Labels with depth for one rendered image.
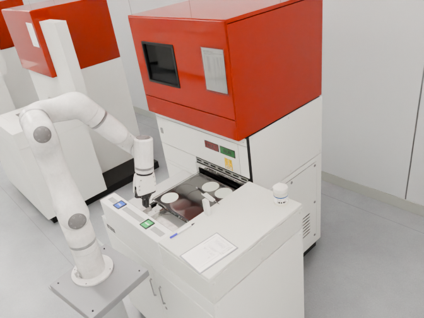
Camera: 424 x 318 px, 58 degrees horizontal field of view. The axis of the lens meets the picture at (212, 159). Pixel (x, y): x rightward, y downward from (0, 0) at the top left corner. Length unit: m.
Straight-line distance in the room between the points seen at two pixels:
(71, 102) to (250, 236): 0.93
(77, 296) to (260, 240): 0.83
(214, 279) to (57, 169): 0.74
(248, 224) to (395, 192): 1.95
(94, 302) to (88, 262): 0.17
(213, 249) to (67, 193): 0.64
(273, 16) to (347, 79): 1.44
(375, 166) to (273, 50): 1.77
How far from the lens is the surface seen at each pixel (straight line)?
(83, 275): 1.87
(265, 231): 1.75
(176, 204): 2.11
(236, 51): 1.81
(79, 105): 1.49
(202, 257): 1.66
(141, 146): 1.64
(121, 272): 1.86
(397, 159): 3.36
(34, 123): 1.43
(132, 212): 2.03
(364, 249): 3.12
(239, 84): 1.85
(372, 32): 3.11
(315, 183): 2.70
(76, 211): 1.60
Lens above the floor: 2.10
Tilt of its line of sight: 29 degrees down
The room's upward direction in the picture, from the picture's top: 8 degrees counter-clockwise
